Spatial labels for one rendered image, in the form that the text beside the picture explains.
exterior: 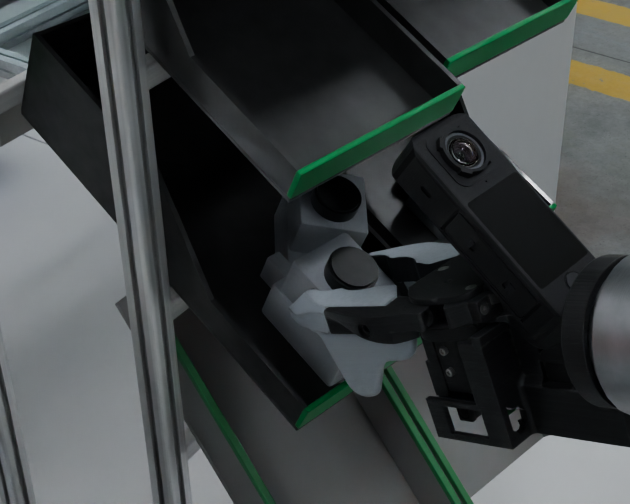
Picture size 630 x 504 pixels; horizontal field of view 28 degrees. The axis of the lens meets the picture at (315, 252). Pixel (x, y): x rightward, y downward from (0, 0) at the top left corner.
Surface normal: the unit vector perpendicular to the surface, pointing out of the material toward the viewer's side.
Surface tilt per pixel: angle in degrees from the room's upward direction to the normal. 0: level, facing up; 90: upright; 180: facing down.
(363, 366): 86
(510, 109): 90
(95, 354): 0
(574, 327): 64
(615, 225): 0
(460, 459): 45
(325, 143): 25
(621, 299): 49
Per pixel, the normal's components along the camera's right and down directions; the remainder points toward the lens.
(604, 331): -0.77, -0.07
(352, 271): 0.28, -0.58
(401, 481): 0.49, -0.30
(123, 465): -0.02, -0.82
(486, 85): 0.82, 0.32
